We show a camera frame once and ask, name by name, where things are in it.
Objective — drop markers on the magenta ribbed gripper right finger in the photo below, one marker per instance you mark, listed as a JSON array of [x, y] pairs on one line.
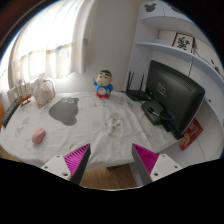
[[152, 166]]

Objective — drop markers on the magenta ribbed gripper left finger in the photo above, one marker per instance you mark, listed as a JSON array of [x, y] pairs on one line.
[[71, 166]]

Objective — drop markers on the pink computer mouse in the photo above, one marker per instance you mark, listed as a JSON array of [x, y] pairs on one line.
[[38, 135]]

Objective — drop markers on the grey mouse pad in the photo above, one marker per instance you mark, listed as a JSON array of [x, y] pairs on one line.
[[65, 110]]

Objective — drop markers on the white patterned tablecloth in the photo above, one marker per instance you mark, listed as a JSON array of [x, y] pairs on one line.
[[110, 126]]

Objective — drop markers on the red packet booklet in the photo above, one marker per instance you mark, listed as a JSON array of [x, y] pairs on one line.
[[191, 134]]

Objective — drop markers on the black wifi router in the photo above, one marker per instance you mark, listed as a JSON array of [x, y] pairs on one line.
[[136, 95]]

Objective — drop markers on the black computer monitor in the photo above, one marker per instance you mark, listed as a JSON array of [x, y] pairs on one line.
[[179, 95]]

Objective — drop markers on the black keyboard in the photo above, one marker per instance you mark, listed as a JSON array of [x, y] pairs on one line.
[[8, 114]]

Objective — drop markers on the cartoon boy figurine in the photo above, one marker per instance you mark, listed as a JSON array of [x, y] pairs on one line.
[[103, 84]]

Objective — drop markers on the wooden model ship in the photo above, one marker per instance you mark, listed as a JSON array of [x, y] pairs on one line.
[[21, 93]]

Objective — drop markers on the white sheer curtain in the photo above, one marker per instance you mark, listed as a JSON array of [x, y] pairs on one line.
[[53, 43]]

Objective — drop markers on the framed calligraphy picture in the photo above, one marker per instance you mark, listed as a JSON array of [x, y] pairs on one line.
[[183, 42]]

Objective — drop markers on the white wall shelf unit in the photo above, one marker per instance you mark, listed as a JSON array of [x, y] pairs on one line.
[[157, 24]]

